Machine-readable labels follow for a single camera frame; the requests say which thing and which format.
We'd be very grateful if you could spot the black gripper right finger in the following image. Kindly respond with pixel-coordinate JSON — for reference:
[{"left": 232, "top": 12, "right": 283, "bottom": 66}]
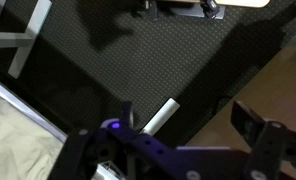
[{"left": 230, "top": 100, "right": 296, "bottom": 180}]

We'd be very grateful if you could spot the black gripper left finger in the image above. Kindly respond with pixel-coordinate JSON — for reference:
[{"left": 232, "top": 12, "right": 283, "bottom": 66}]
[{"left": 47, "top": 101, "right": 176, "bottom": 180}]

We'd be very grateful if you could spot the white standing desk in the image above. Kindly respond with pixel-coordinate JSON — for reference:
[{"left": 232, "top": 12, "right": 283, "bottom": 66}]
[{"left": 0, "top": 0, "right": 181, "bottom": 180}]

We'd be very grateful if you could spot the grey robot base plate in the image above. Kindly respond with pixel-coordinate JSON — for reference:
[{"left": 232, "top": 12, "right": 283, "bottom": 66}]
[{"left": 169, "top": 0, "right": 226, "bottom": 20}]

